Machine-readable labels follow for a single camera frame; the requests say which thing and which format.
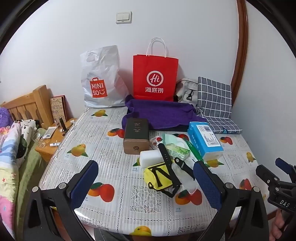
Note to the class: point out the grey canvas bag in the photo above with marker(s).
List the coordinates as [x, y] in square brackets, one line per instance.
[187, 91]

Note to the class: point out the purple towel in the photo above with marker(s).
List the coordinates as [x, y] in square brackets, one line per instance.
[159, 113]

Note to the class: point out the fruit print tablecloth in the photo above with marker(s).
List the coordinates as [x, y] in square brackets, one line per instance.
[115, 185]

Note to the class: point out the red paper bag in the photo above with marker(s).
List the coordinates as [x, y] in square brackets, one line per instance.
[155, 76]

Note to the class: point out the blue tissue packet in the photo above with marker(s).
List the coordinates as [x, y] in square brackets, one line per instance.
[203, 141]

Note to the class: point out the dark rectangular box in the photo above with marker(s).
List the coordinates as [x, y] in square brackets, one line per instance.
[136, 136]

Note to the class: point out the white wall switch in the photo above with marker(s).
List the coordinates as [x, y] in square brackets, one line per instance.
[123, 17]

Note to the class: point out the purple plush toy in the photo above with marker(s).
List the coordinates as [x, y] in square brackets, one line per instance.
[5, 117]

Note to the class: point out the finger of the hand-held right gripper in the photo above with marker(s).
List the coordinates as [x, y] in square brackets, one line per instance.
[284, 165]
[267, 175]

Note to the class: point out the brown wooden door frame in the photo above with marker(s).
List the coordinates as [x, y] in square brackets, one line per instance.
[241, 46]

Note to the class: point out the clear glass jar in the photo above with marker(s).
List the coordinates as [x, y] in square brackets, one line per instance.
[39, 140]

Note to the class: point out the black smartwatch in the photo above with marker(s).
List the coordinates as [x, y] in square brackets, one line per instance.
[165, 154]

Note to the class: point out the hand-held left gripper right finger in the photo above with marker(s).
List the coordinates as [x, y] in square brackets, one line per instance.
[207, 185]

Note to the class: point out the wooden nightstand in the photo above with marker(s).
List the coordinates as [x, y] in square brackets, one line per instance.
[49, 153]

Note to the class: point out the white sponge block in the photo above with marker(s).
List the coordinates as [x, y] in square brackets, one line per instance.
[150, 158]

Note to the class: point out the white plastic shopping bag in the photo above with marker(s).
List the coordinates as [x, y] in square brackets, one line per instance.
[101, 76]

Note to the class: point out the person's right hand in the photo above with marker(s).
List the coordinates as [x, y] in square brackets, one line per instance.
[276, 228]

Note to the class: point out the small white tube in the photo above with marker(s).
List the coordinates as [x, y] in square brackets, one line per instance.
[54, 144]

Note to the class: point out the white spotted pillow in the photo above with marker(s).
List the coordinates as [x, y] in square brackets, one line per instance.
[25, 141]

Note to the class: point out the green bedsheet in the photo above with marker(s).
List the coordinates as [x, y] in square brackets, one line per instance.
[27, 180]

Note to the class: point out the wooden headboard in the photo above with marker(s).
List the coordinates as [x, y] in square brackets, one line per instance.
[34, 104]

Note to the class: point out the small red white sachet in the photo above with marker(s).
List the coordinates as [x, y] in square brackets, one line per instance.
[157, 141]

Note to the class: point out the green snack packet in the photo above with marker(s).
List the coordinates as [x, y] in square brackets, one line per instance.
[178, 151]

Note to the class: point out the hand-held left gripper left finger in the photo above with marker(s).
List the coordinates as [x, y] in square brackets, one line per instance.
[84, 183]

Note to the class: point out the grey checked cushion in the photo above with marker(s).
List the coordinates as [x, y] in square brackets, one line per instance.
[215, 102]

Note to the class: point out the dark bottle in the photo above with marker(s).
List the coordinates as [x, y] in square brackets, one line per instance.
[62, 122]

